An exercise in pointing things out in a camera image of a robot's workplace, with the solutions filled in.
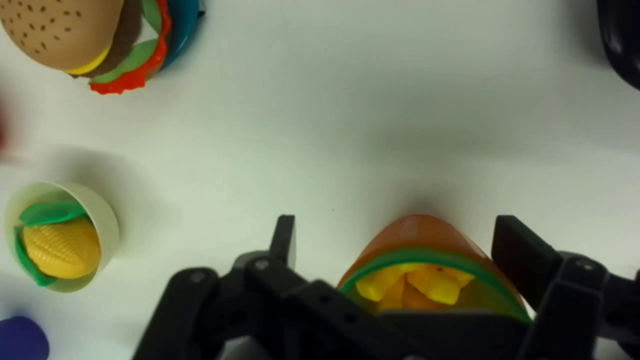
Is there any white paper cup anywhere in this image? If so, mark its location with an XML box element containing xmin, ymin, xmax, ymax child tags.
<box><xmin>3</xmin><ymin>179</ymin><xmax>121</xmax><ymax>295</ymax></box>

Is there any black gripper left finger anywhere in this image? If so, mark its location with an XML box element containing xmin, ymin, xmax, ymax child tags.
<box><xmin>132</xmin><ymin>214</ymin><xmax>402</xmax><ymax>360</ymax></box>

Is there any yellow toy corn green husk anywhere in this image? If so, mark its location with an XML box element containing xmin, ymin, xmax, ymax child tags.
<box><xmin>11</xmin><ymin>197</ymin><xmax>104</xmax><ymax>287</ymax></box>

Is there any toy hamburger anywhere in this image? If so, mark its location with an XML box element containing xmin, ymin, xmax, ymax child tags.
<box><xmin>0</xmin><ymin>0</ymin><xmax>174</xmax><ymax>96</ymax></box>

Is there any orange cup green rim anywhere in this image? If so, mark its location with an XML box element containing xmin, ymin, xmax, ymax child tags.
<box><xmin>335</xmin><ymin>214</ymin><xmax>536</xmax><ymax>325</ymax></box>

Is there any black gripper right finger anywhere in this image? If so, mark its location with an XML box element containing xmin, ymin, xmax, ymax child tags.
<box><xmin>489</xmin><ymin>214</ymin><xmax>640</xmax><ymax>360</ymax></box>

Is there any yellow toy fry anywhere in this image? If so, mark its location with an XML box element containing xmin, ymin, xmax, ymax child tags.
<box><xmin>375</xmin><ymin>277</ymin><xmax>427</xmax><ymax>314</ymax></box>
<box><xmin>405</xmin><ymin>262</ymin><xmax>476</xmax><ymax>307</ymax></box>
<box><xmin>354</xmin><ymin>265</ymin><xmax>402</xmax><ymax>304</ymax></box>

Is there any dark blue toy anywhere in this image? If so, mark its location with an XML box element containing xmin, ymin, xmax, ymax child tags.
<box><xmin>0</xmin><ymin>316</ymin><xmax>52</xmax><ymax>360</ymax></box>

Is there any teal toy dish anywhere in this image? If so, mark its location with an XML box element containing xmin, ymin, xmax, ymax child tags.
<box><xmin>156</xmin><ymin>0</ymin><xmax>206</xmax><ymax>67</ymax></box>

